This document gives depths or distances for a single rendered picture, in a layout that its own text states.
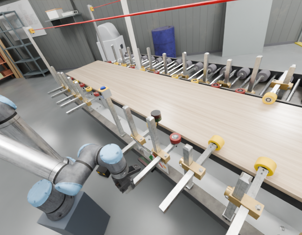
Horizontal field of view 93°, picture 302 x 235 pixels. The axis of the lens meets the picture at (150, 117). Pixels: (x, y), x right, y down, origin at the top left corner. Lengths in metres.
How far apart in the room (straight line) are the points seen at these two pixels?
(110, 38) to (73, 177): 4.74
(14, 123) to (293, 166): 1.47
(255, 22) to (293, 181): 4.67
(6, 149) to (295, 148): 1.41
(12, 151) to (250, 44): 5.27
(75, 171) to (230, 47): 4.96
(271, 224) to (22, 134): 1.46
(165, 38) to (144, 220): 4.16
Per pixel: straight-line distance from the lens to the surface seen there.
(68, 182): 0.70
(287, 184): 0.98
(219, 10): 5.37
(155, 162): 0.98
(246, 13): 5.25
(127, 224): 1.81
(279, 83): 1.60
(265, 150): 1.07
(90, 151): 0.74
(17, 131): 1.08
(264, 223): 1.17
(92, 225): 1.63
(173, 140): 1.02
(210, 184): 1.18
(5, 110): 1.05
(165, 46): 4.64
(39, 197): 1.22
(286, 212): 1.13
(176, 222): 1.73
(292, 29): 6.10
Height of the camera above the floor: 1.67
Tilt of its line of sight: 38 degrees down
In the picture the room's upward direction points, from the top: 13 degrees counter-clockwise
